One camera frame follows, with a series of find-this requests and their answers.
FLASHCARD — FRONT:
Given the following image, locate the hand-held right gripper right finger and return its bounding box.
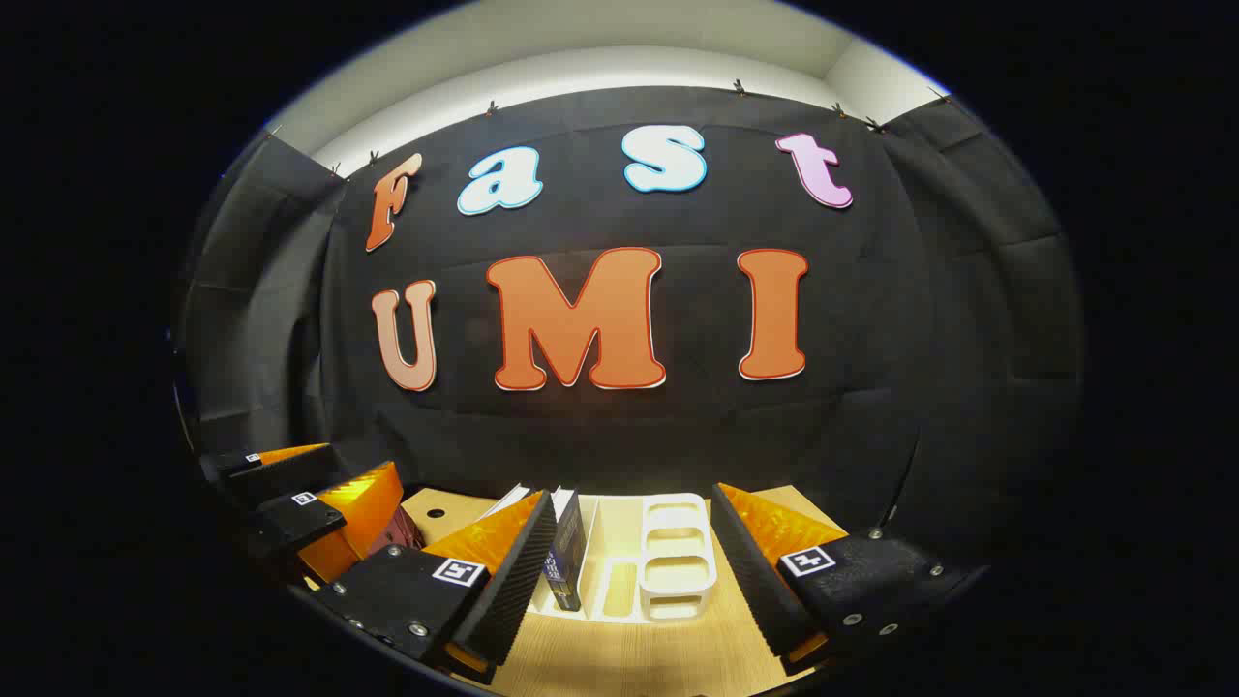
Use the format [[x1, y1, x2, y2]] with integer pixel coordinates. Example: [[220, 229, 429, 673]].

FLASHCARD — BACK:
[[711, 482, 979, 677]]

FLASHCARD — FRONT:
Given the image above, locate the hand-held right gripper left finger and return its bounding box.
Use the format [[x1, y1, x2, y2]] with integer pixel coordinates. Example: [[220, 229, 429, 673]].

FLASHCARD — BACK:
[[312, 489, 559, 686]]

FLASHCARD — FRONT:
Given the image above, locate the blue cover book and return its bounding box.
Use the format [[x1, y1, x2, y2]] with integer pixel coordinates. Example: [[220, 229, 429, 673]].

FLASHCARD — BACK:
[[542, 487, 588, 613]]

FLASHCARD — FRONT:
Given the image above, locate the white bookshelf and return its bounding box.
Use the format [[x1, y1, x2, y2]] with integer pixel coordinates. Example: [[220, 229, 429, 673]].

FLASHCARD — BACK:
[[477, 489, 719, 625]]

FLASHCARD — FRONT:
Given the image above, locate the portrait cover book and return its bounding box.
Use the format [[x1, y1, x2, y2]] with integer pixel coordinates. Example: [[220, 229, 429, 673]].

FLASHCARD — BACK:
[[477, 484, 533, 524]]

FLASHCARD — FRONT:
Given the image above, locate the dark red schoolbag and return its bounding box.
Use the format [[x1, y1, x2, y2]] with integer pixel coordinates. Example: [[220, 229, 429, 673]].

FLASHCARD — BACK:
[[363, 503, 427, 562]]

